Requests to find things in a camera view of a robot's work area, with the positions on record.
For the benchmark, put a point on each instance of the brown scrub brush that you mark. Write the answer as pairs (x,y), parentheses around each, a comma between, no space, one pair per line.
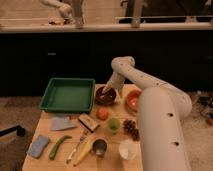
(88,122)

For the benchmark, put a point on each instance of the green plastic tray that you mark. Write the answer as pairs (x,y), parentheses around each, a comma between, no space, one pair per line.
(68,95)

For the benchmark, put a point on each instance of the dark maroon bowl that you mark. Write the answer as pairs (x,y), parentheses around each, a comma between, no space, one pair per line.
(105,99)

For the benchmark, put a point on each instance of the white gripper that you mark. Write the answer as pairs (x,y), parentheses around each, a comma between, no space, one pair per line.
(116,81)

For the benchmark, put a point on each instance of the metal cup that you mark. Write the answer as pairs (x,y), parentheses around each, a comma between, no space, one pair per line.
(99,147)

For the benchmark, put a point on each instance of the blue sponge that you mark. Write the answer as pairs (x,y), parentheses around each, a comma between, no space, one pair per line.
(38,145)

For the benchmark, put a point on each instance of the green plastic cup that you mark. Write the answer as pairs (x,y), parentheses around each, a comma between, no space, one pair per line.
(113,125)

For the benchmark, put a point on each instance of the orange bowl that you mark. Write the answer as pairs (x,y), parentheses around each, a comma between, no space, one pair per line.
(132,99)

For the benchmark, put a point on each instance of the bunch of dark grapes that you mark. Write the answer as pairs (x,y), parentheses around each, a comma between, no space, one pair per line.
(130,129)

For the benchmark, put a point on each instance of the orange fruit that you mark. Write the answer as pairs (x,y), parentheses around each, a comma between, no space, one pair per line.
(102,113)

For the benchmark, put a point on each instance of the metal fork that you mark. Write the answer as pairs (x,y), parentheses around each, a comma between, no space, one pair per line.
(71,155)

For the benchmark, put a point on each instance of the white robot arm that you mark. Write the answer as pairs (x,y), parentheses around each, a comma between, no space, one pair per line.
(160,108)

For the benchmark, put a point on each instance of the grey folded cloth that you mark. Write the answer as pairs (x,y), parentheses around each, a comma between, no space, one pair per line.
(61,122)

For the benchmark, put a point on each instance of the green cucumber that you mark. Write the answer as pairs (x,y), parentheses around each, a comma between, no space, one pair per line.
(56,146)

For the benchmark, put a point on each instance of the white plastic cup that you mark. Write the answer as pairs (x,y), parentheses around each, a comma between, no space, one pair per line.
(127,149)

